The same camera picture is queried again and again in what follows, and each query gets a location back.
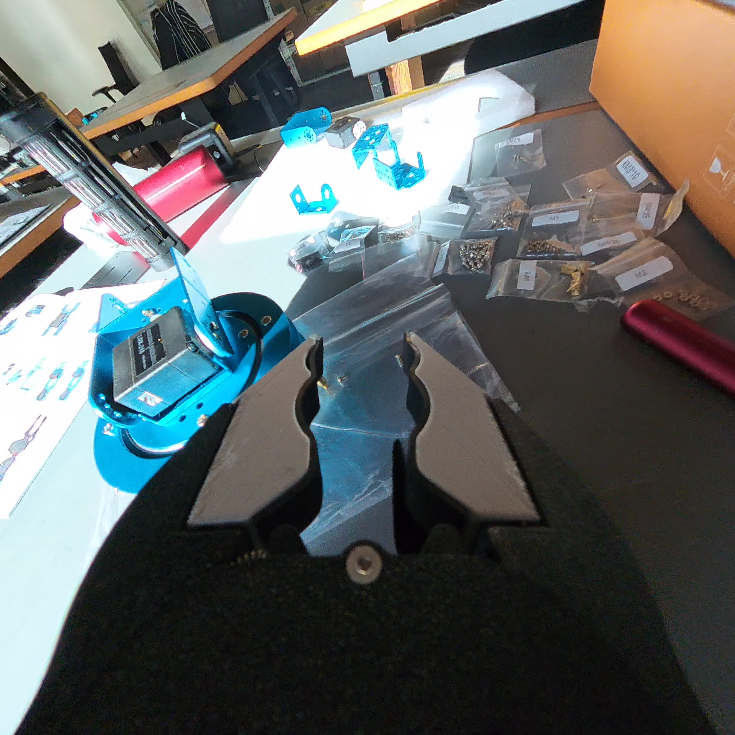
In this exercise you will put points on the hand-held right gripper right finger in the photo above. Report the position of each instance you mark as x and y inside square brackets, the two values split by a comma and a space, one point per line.
[465, 453]

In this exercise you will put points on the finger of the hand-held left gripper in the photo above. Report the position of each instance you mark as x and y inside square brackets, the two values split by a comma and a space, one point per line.
[109, 221]
[115, 172]

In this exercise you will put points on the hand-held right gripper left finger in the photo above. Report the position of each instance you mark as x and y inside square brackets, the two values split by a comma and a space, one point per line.
[258, 453]

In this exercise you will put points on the blue toy robot arm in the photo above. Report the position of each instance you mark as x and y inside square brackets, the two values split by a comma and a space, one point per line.
[166, 367]

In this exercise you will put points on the dark red screwdriver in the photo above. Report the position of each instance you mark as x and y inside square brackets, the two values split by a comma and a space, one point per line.
[683, 344]

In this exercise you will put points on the red cylinder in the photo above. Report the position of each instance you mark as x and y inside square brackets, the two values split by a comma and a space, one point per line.
[166, 184]

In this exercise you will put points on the black yellow device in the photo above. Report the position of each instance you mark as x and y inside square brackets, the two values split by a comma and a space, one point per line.
[212, 143]

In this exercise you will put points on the black office chair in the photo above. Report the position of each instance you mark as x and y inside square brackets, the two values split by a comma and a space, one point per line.
[118, 69]

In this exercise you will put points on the wooden-edged table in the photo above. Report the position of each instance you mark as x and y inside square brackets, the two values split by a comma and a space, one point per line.
[201, 69]

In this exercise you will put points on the printed instruction sheet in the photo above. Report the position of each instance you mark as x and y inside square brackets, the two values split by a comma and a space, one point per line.
[51, 367]

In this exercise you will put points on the dark striped jacket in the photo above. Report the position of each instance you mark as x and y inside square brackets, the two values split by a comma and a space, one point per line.
[181, 28]

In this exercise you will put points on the clear plastic bag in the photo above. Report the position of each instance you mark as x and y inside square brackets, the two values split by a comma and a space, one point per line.
[367, 321]

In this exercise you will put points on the silver servo motor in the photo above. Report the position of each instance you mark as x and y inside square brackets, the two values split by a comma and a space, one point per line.
[344, 133]

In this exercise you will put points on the pile of small screw bags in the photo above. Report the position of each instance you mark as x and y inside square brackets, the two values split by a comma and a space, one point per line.
[551, 229]

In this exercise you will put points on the white foam block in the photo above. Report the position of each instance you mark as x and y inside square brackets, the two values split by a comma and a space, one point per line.
[459, 95]

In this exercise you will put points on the white orange-edged table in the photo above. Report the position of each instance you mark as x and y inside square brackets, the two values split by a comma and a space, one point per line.
[459, 40]

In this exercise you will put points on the orange cardboard box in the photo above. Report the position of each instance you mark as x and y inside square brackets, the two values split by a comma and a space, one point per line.
[672, 103]

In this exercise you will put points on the blue round-ended bracket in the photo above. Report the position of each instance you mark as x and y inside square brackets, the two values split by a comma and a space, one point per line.
[304, 131]

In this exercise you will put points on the blue U bracket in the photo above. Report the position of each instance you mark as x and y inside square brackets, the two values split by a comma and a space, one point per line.
[313, 202]
[399, 172]

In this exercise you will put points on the blue perforated bracket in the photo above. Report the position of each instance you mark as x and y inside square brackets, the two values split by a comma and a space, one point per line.
[370, 144]

